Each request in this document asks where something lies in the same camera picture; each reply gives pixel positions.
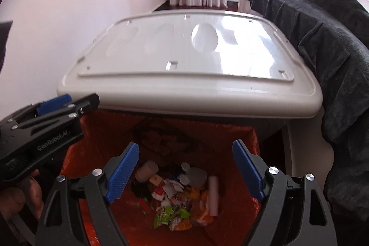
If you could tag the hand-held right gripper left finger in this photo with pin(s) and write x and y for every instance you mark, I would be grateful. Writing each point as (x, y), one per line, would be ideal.
(122, 171)

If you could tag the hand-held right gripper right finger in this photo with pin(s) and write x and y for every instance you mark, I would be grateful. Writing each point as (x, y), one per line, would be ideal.
(248, 171)

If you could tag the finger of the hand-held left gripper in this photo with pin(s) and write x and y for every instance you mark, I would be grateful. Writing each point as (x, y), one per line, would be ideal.
(83, 104)
(53, 103)

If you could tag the black wrapper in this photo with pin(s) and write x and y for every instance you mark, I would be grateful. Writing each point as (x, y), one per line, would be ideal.
(139, 188)

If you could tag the orange red bin liner bag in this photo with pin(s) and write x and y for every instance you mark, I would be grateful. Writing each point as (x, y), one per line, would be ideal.
(115, 133)

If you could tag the white paper roll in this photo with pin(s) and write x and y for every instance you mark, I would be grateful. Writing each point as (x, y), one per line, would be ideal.
(214, 195)

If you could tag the red and white carton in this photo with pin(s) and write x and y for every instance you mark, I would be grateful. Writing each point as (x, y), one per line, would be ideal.
(161, 191)

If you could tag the clear plastic cup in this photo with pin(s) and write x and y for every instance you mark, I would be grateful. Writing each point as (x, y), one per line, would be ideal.
(196, 175)

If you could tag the orange snack wrapper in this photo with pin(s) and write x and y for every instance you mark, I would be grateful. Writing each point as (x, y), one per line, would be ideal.
(201, 205)

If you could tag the green snack wrapper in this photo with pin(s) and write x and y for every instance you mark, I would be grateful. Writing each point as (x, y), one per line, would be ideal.
(167, 215)

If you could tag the person's left hand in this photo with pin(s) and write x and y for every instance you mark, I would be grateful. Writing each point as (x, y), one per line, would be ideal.
(11, 201)

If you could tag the dark cloth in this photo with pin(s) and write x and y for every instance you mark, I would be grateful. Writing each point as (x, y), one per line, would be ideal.
(5, 41)

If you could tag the dark bed blanket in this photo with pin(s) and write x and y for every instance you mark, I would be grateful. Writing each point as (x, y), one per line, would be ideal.
(331, 47)

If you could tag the white bed frame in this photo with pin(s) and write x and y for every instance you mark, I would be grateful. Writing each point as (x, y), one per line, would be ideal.
(244, 5)

